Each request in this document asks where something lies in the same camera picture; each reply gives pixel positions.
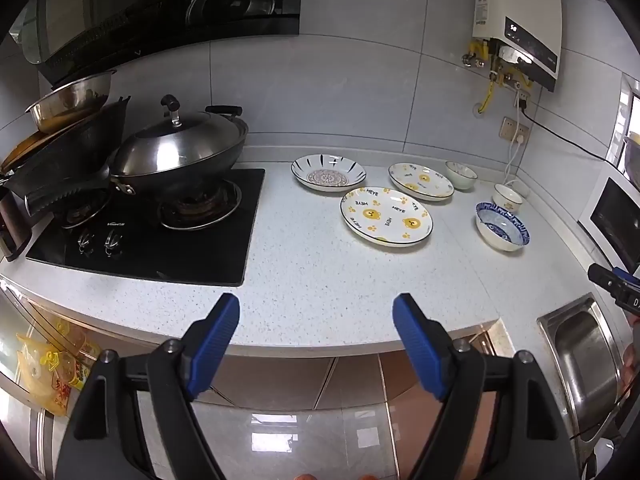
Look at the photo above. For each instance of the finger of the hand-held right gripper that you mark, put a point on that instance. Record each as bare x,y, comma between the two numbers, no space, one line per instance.
607,279

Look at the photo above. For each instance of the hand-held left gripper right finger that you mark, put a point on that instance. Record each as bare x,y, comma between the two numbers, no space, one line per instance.
419,345

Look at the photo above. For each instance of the black glass gas stove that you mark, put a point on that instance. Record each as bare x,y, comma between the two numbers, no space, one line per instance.
200,255

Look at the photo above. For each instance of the black range hood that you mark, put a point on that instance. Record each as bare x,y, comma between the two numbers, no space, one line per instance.
100,10

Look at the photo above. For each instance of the stainless steel sink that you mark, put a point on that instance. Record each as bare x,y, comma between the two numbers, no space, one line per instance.
585,350

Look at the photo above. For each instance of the black frying pan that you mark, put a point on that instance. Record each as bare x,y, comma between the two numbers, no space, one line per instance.
75,155

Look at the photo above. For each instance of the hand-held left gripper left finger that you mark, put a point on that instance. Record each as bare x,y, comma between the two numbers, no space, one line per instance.
215,345

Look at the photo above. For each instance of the white plate with striped rim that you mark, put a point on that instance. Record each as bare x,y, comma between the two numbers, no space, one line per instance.
326,176

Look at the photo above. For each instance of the window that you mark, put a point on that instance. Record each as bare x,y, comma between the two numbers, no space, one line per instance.
622,110

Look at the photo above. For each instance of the white bowl with gold pattern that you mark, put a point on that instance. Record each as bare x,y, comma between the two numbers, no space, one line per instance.
507,201

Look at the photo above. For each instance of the beige wall socket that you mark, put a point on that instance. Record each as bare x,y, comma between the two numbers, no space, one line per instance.
510,127

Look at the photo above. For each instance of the stainless steel basin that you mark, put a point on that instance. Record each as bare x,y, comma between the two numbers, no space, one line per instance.
70,100

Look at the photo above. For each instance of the steel wok lid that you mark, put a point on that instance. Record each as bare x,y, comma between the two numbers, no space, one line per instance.
175,145

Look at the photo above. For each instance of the yellow plastic bag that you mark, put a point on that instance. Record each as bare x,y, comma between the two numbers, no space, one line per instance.
45,380

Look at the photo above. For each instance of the blue floral bowl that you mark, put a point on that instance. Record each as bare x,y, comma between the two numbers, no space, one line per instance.
501,231

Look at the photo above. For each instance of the small pale ceramic bowl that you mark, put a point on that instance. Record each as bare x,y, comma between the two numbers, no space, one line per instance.
460,176

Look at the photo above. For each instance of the black wok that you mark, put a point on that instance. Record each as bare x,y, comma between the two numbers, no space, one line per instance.
205,177

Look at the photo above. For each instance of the white microwave oven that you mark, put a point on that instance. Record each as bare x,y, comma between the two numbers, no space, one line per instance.
615,215

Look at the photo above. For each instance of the person's right hand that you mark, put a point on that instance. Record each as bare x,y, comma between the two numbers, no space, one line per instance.
632,366

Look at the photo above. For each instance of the white water heater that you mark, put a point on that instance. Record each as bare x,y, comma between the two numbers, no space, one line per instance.
515,0

